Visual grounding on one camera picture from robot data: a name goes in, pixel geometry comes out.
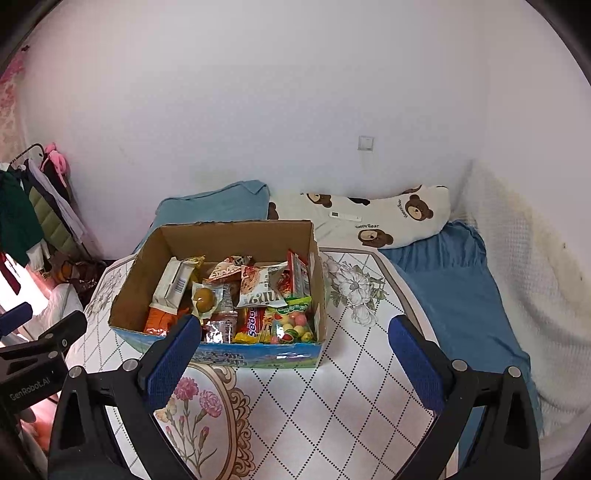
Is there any orange foil snack bag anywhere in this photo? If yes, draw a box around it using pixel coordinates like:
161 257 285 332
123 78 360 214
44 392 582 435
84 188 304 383
143 308 191 337

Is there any white wafer cracker pack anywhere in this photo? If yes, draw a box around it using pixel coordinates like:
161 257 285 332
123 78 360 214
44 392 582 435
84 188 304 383
149 256 205 315

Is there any yellow egg yolk pastry packet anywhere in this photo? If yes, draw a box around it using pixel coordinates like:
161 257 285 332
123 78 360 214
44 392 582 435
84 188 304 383
190 282 224 322

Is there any orange panda snack packet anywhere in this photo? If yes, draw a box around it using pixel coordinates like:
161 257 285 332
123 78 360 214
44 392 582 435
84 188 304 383
204 255 253 284

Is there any white strawberry cookie packet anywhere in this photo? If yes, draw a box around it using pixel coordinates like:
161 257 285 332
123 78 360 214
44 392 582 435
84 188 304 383
238 262 287 308

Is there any green fruit candy bag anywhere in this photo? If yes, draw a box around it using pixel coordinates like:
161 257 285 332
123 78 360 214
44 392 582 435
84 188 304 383
260 297 317 344

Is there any red white snack packet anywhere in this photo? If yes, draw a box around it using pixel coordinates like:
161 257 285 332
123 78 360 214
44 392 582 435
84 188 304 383
277 250 311 300

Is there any brown pastry snack packet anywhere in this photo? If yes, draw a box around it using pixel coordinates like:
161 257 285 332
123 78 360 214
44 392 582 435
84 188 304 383
202 310 238 344

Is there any yellow Korean cheese noodle pack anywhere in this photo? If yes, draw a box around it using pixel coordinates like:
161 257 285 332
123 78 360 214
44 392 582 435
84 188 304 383
232 307 273 345

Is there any pile of clothes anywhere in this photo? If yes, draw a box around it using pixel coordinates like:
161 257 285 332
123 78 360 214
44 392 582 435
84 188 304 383
1 160 106 304

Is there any white diamond pattern folding table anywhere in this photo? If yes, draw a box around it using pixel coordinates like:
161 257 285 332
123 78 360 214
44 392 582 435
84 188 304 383
64 246 459 480

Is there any blue bed sheet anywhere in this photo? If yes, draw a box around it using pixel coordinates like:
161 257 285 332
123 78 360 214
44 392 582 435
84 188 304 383
378 220 544 467

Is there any cardboard milk carton box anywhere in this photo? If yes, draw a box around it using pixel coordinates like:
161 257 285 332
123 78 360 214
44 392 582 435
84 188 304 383
108 220 325 368

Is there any white bear print pillow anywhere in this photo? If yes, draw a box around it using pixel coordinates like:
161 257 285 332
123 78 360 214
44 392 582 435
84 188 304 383
267 185 451 249

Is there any light blue folded towel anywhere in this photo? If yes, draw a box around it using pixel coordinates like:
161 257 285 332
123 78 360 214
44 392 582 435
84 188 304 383
134 180 270 252

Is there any white wall switch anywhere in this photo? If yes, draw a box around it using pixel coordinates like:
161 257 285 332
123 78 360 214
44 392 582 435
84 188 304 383
358 136 375 152

